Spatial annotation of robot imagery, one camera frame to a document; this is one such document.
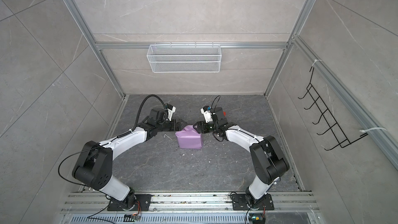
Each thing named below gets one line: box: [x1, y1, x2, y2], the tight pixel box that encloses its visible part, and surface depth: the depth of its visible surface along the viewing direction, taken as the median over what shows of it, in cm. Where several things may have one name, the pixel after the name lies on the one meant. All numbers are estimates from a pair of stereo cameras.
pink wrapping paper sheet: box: [175, 124, 203, 150], surface depth 85 cm
